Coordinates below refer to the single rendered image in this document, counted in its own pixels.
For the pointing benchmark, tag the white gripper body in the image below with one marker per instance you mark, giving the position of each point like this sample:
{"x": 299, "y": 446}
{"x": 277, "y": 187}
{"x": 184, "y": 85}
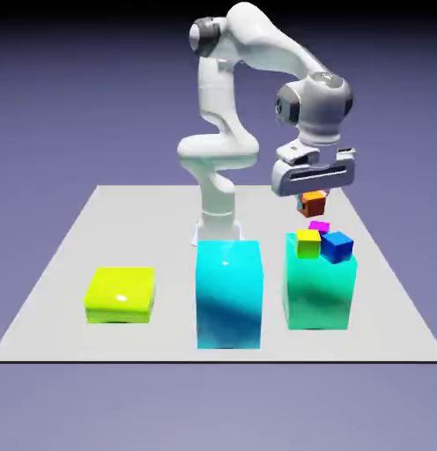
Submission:
{"x": 312, "y": 176}

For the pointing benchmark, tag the small orange cube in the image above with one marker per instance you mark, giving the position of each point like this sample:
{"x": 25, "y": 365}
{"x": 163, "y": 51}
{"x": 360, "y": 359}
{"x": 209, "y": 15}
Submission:
{"x": 314, "y": 205}

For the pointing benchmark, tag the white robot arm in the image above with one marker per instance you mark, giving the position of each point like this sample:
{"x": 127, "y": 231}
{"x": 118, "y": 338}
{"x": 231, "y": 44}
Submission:
{"x": 218, "y": 105}

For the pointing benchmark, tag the small magenta cube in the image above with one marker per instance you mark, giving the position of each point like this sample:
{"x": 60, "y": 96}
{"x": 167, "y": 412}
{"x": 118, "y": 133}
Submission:
{"x": 320, "y": 226}

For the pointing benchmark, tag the small yellow cube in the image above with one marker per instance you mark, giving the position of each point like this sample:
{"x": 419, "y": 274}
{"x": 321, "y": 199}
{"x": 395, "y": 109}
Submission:
{"x": 307, "y": 243}

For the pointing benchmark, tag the small blue cube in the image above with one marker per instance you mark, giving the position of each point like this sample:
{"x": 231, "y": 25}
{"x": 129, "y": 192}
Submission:
{"x": 336, "y": 247}

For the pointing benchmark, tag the large teal box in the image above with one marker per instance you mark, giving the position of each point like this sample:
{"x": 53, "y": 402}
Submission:
{"x": 319, "y": 296}

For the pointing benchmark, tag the large cyan box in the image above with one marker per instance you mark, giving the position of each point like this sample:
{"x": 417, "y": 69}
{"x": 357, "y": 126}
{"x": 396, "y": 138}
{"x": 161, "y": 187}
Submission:
{"x": 228, "y": 296}

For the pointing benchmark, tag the large yellow box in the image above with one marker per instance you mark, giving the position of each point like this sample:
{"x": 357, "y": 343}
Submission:
{"x": 119, "y": 294}

